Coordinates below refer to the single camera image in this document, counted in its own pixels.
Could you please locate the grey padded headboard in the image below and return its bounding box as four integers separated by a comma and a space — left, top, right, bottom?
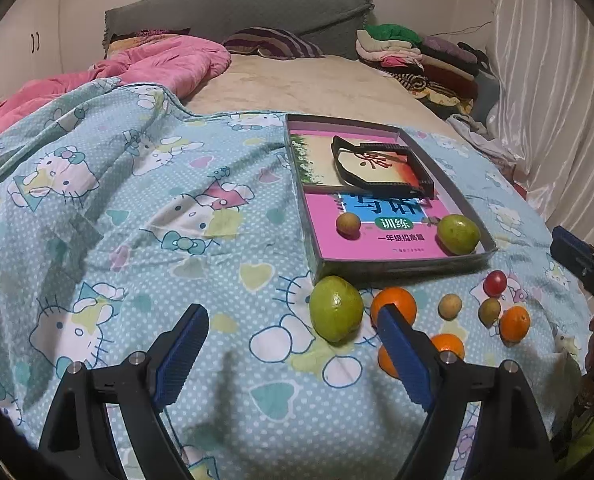
102, 0, 374, 60

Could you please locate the white satin curtain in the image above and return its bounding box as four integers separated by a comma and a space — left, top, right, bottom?
489, 0, 594, 245

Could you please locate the green sleeve forearm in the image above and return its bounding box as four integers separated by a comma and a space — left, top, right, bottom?
552, 410, 594, 479

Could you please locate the blue hello kitty blanket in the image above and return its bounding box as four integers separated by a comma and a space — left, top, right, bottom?
0, 77, 594, 480

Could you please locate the pink quilt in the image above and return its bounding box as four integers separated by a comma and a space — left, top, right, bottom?
0, 35, 231, 134

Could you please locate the black plastic frame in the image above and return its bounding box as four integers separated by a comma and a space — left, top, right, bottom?
331, 136, 435, 200

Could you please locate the white wardrobe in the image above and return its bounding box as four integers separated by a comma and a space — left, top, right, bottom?
0, 0, 62, 102

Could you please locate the large green fruit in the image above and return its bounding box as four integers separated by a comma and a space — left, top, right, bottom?
309, 275, 364, 344

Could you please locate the small orange tangerine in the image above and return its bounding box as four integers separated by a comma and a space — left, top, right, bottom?
500, 306, 531, 344
431, 333, 465, 360

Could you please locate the brown green kiwi berry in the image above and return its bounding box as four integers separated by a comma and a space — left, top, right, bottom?
478, 298, 501, 328

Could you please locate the large orange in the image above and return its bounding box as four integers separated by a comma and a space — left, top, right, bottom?
370, 287, 417, 327

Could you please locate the pink workbook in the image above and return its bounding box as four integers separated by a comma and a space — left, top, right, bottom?
288, 129, 470, 265

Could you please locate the red cherry tomato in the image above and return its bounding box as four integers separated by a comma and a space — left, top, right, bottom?
482, 270, 507, 298

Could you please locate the striped purple pillow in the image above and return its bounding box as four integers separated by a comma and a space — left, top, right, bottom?
223, 26, 324, 61

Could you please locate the small brown longan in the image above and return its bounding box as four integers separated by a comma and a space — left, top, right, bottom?
335, 212, 361, 240

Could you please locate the beige bed sheet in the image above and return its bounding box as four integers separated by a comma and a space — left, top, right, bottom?
183, 54, 462, 142

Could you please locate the grey shallow cardboard box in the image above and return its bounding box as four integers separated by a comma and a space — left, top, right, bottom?
282, 112, 499, 287

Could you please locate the pile of folded clothes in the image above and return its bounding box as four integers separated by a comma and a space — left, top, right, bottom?
355, 24, 501, 122

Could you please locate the green fruit in box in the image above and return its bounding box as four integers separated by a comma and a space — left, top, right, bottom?
437, 214, 481, 256

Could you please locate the tan longan on blanket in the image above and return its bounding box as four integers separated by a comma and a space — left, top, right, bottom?
438, 294, 463, 321

